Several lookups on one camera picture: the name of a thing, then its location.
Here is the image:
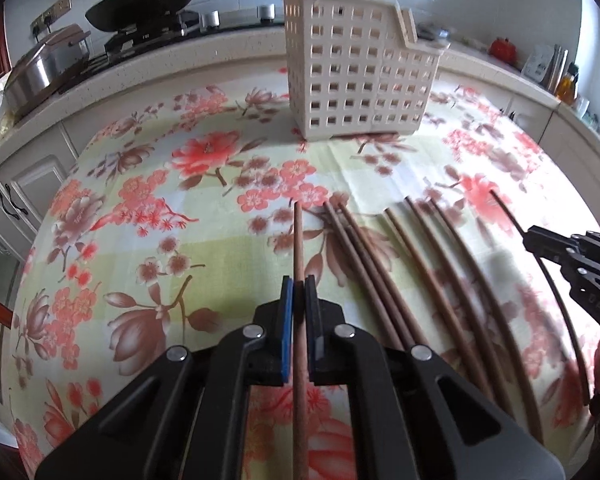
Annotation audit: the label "small red pot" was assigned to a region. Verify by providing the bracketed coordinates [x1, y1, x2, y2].
[489, 36, 517, 64]

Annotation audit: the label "stainless steel lidded pan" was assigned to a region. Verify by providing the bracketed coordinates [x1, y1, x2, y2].
[2, 24, 92, 113]

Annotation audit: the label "black cabinet handle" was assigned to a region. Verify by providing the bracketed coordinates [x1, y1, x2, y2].
[0, 184, 22, 219]

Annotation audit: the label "cooking oil bottle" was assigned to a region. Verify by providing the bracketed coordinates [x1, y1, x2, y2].
[555, 62, 580, 104]

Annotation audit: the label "single brown wooden chopstick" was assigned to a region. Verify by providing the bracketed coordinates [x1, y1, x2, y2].
[292, 201, 311, 480]

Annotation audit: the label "white kitchen cabinet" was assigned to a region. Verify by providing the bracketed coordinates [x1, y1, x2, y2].
[0, 110, 92, 411]

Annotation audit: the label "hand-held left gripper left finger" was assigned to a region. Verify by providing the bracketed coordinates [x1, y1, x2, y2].
[35, 276, 294, 480]

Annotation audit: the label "wide wall socket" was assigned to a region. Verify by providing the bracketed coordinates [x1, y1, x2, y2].
[30, 0, 74, 37]

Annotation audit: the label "floral tablecloth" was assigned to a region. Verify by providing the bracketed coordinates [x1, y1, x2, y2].
[10, 72, 600, 480]

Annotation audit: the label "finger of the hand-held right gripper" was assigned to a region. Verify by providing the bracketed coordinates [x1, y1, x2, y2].
[567, 231, 600, 271]
[524, 226, 581, 264]

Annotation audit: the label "black gas stove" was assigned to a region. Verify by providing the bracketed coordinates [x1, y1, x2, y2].
[60, 7, 291, 92]

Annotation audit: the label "upright white packets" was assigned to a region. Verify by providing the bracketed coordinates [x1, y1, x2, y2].
[522, 44, 569, 92]

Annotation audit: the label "group of brown chopsticks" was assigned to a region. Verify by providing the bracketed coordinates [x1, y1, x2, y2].
[322, 196, 546, 446]

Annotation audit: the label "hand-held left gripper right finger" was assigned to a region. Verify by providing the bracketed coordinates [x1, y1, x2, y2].
[305, 275, 566, 480]

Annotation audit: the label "grey item on counter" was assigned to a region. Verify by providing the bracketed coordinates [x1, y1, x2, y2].
[416, 21, 452, 42]

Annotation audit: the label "cream plastic lattice basket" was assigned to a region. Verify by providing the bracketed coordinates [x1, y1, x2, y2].
[282, 0, 443, 142]

